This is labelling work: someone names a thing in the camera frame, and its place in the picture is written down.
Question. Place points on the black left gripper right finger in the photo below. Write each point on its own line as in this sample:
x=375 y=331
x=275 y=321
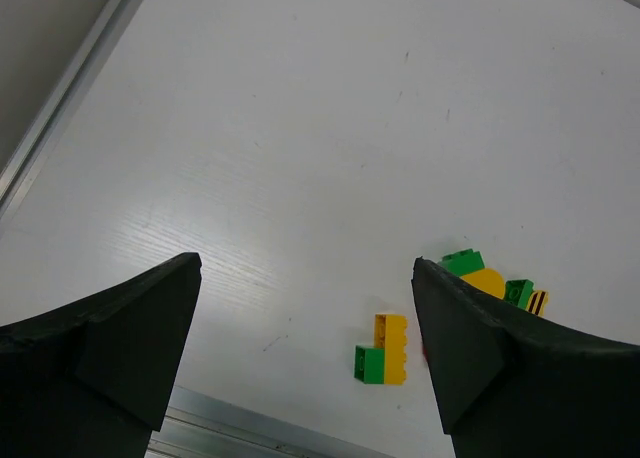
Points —
x=511 y=384

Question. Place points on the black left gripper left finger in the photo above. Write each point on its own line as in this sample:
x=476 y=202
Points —
x=93 y=378

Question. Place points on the yellow striped lego plate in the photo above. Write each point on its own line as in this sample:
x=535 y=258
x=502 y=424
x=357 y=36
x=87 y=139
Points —
x=537 y=302

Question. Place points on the green lego plate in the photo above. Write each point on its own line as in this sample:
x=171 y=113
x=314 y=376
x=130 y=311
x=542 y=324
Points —
x=518 y=292

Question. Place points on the yellow long lego brick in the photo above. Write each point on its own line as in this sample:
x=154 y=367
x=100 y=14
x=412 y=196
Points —
x=390 y=335

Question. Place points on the small green lego brick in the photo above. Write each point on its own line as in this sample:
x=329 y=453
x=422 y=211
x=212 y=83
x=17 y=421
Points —
x=369 y=364

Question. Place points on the yellow rounded lego piece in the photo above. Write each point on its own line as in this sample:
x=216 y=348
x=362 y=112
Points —
x=488 y=281

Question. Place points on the green lego under yellow dome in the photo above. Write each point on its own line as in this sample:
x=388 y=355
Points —
x=462 y=262

